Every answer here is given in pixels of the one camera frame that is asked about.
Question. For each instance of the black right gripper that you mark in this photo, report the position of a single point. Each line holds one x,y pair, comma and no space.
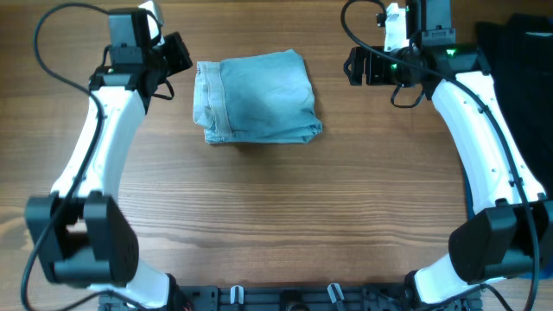
359,67

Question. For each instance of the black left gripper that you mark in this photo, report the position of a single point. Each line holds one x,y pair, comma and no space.
174,43

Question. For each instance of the light blue denim shorts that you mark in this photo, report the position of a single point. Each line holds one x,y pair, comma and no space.
259,99

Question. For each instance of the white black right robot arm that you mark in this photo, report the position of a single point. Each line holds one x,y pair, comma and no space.
508,232

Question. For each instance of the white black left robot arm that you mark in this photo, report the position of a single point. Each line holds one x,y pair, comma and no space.
81,238

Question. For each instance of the dark navy shirt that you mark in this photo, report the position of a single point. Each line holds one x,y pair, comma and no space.
519,53

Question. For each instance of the blue cloth under pile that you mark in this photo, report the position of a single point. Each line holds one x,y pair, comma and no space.
545,273

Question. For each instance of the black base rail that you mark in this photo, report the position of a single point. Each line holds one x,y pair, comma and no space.
294,297

